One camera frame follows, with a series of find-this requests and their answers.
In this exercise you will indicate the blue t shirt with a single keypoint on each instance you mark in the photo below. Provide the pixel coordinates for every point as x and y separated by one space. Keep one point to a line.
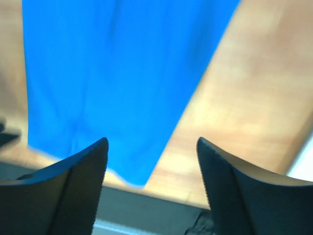
120 69

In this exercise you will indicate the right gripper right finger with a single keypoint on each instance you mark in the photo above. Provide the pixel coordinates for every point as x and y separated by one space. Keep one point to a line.
248 200

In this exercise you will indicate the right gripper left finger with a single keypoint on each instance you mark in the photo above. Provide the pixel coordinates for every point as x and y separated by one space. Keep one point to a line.
60 199

